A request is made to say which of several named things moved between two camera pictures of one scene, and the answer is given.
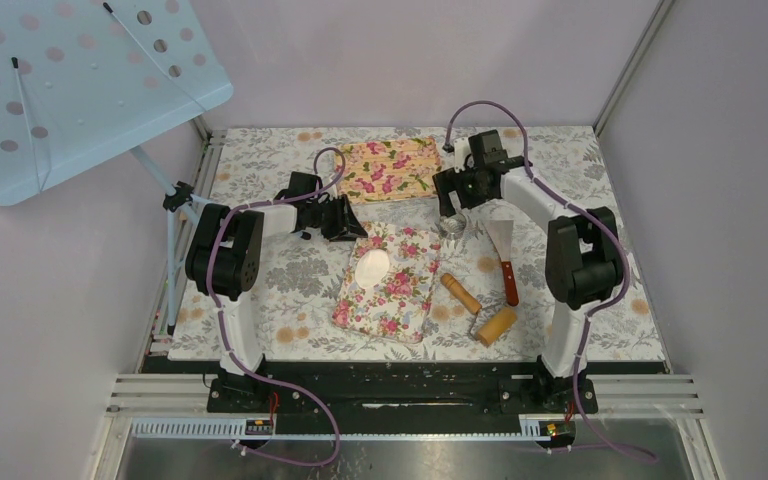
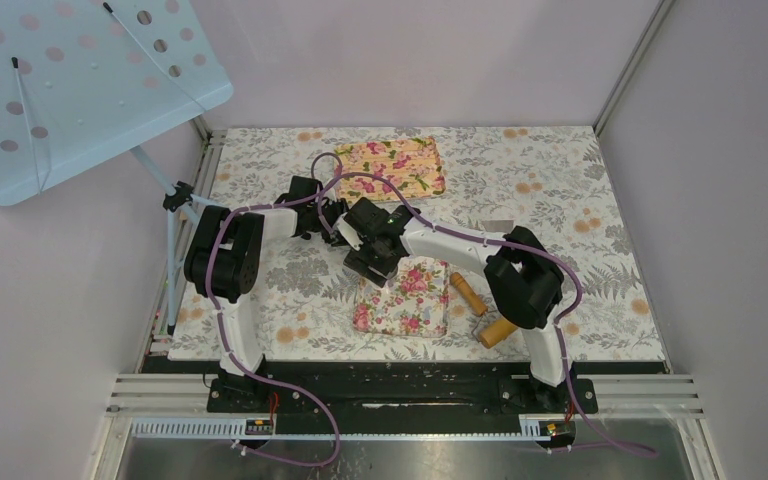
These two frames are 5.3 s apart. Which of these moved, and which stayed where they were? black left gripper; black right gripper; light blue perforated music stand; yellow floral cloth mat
Moved: black right gripper
Stayed: black left gripper; light blue perforated music stand; yellow floral cloth mat
